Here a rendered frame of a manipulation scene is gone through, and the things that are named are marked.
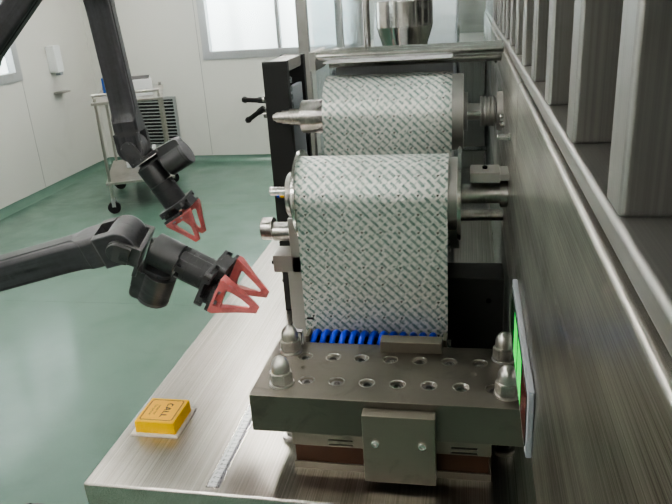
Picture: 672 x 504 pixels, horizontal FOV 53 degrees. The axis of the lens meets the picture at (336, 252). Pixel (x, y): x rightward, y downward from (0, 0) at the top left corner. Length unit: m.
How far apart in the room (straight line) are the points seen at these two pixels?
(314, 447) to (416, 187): 0.41
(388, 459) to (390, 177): 0.41
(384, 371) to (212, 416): 0.33
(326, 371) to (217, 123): 6.18
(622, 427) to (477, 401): 0.67
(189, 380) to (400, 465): 0.49
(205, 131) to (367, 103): 5.97
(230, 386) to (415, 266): 0.42
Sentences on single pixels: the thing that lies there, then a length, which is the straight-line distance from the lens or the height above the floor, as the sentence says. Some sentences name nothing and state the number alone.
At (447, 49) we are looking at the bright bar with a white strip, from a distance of 1.28.
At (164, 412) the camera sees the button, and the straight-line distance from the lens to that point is 1.19.
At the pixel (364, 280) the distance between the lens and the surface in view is 1.08.
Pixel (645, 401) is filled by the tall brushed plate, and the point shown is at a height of 1.42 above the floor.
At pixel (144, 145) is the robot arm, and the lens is 1.59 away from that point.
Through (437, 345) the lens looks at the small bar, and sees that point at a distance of 1.05.
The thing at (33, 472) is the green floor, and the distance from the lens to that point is 2.80.
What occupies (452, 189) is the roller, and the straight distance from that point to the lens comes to 1.03.
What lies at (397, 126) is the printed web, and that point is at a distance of 1.24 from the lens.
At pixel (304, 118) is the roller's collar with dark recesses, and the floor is 1.34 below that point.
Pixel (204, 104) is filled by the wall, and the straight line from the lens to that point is 7.12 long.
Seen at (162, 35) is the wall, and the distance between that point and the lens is 7.20.
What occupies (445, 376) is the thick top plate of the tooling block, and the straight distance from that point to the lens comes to 1.00.
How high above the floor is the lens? 1.56
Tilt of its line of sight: 21 degrees down
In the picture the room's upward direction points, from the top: 4 degrees counter-clockwise
